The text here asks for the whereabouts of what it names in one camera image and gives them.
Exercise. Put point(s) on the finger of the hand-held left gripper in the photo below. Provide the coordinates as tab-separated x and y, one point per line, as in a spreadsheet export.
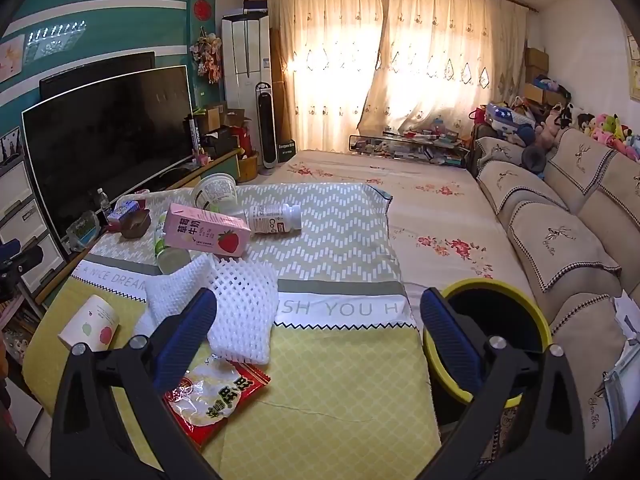
20	265

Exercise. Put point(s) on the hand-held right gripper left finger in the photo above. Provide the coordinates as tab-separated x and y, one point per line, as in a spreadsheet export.
185	330

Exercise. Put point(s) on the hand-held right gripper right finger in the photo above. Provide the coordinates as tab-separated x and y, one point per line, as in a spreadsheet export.
450	340

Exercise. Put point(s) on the yellow-rimmed black trash bin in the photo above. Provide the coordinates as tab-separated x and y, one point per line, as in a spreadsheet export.
505	315

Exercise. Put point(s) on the white foam net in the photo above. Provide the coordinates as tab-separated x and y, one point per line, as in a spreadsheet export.
240	300

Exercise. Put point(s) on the green white coconut water bottle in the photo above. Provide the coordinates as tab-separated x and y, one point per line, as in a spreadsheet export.
170	260

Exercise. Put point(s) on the red snack packet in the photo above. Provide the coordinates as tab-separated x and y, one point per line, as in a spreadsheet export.
220	400

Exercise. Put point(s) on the white paper cup apple print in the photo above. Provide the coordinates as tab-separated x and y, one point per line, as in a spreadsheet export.
90	322

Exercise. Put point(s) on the pink strawberry milk carton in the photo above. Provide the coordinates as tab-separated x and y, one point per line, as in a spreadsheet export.
200	232

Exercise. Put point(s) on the brown plastic tray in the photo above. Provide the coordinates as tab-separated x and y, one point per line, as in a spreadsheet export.
135	225

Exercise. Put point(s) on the small white plastic bottle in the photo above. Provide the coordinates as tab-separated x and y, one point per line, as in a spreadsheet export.
272	220

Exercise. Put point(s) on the white paper food cup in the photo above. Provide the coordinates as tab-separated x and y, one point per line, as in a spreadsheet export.
215	190

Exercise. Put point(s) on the white drawer unit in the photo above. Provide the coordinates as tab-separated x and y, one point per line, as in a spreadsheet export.
20	210

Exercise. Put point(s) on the pile of books and packets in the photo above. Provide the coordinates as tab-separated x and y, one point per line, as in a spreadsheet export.
17	330

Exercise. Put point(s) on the clear plastic bag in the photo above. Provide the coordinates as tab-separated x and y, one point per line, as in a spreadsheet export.
82	230

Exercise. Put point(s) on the clear water bottle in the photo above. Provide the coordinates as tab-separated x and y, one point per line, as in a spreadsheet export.
103	207

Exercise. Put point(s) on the blue tissue packet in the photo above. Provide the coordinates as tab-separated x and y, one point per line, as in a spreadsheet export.
122	210

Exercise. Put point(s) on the floral bed sheet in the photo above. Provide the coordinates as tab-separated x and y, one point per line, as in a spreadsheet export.
425	210

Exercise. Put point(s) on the large curved television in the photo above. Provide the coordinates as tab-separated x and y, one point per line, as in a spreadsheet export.
100	150

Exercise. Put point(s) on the beige sofa with deer covers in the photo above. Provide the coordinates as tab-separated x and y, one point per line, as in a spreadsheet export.
550	240

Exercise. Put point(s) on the yellow green printed tablecloth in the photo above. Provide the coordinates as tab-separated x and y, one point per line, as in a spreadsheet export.
325	240

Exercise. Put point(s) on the pink toy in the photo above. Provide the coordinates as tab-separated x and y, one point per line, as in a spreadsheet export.
203	159

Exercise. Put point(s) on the wooden bucket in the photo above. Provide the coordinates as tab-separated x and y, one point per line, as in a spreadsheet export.
247	167

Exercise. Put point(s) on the white papers on sofa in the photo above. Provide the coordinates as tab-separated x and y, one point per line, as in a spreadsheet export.
625	320

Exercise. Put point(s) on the tall black box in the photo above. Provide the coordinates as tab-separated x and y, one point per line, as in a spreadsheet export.
196	135

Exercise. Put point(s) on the dark green box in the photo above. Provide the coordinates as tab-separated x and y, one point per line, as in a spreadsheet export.
286	151

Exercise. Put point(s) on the open cardboard box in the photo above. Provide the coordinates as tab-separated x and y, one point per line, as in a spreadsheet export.
220	117

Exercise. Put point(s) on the black silver tower fan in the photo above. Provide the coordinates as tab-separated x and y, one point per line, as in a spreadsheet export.
266	125

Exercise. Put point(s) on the blue star plush pillow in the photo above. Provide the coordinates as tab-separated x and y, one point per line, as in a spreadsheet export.
507	116

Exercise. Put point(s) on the brown cardboard box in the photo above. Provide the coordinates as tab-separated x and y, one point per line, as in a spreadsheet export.
537	94
536	57
534	75

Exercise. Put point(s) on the row of plush toys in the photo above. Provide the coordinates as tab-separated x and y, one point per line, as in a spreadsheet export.
605	127

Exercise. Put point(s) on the white standing air conditioner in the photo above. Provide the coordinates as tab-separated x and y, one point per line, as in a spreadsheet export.
245	70

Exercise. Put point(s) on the hanging flower decoration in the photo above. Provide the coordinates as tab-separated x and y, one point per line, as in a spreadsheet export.
207	55

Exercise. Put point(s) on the cream embroidered curtain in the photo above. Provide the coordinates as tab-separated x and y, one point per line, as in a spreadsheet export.
325	60
450	60

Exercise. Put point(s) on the boxes on air conditioner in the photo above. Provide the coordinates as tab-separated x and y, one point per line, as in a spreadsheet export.
256	4

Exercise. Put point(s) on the red round wall ornament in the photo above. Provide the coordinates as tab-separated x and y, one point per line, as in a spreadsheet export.
201	9

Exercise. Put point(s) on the framed wall picture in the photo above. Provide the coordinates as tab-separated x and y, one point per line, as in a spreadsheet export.
635	65

